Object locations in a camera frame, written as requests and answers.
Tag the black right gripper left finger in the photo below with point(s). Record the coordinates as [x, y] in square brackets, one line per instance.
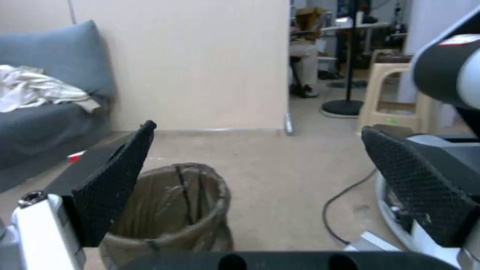
[112, 180]

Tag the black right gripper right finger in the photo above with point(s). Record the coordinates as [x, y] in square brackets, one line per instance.
[412, 180]

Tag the brown lined trash can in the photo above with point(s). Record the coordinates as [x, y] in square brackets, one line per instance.
[176, 208]

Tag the black floor stand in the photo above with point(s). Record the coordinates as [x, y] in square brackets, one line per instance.
[347, 70]

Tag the small red object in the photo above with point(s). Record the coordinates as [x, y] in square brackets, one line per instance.
[75, 157]

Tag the beige plastic stool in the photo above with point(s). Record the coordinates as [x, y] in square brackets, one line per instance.
[393, 92]

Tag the grey blue sofa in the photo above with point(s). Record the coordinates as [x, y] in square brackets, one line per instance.
[48, 112]

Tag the crumpled white cloth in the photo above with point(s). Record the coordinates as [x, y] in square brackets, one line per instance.
[35, 87]

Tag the white desk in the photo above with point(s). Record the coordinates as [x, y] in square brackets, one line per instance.
[356, 28]

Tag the person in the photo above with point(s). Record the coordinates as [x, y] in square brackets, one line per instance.
[305, 53]

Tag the cardboard box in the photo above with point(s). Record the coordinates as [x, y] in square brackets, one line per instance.
[309, 17]

